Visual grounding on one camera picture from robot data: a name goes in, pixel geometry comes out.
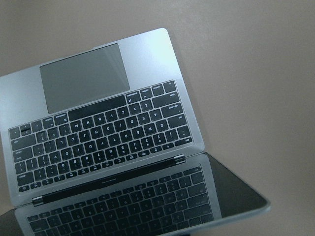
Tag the grey laptop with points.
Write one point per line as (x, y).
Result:
(106, 143)

